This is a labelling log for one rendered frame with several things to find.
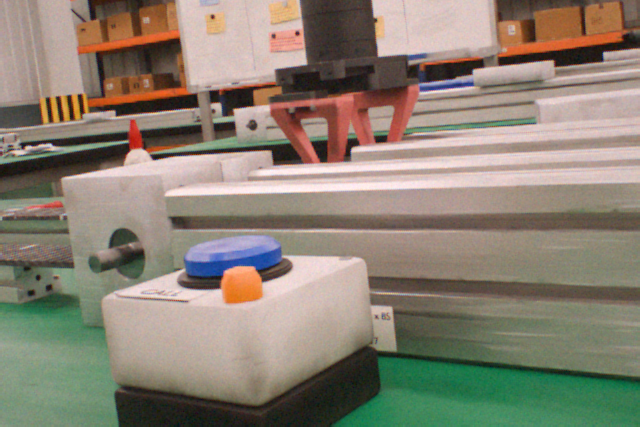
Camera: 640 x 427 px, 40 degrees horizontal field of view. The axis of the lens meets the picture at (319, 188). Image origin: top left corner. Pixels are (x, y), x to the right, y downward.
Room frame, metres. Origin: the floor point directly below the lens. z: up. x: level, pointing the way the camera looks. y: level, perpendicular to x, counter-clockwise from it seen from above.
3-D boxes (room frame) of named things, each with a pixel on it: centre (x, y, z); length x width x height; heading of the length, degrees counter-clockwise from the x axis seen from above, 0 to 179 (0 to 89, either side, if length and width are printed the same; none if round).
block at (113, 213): (0.55, 0.10, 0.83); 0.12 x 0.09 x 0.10; 143
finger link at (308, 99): (0.68, -0.02, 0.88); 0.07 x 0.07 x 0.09; 53
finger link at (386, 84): (0.72, -0.05, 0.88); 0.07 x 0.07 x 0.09; 53
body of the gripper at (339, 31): (0.70, -0.03, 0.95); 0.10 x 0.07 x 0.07; 143
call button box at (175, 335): (0.36, 0.03, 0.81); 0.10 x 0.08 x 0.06; 143
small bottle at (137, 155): (1.14, 0.23, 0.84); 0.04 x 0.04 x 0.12
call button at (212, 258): (0.35, 0.04, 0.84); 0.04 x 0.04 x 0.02
